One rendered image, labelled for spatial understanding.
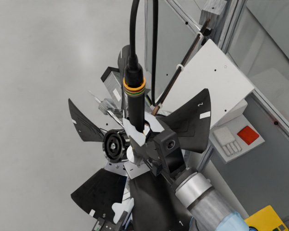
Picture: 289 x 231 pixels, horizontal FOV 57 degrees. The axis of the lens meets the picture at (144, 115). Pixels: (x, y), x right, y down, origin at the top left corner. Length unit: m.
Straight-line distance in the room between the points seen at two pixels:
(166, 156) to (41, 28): 2.94
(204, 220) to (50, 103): 2.21
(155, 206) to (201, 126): 0.31
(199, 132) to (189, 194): 0.22
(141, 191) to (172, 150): 0.38
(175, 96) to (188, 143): 0.39
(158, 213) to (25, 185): 1.60
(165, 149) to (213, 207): 0.15
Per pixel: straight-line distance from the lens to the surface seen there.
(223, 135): 1.39
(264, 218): 1.10
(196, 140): 0.75
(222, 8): 1.11
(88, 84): 2.67
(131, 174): 0.93
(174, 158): 0.57
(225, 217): 0.58
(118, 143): 0.91
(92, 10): 3.46
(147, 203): 0.91
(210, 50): 1.05
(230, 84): 0.99
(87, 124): 1.10
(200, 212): 0.58
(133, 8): 0.41
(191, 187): 0.58
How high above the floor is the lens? 2.07
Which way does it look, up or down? 59 degrees down
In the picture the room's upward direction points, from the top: straight up
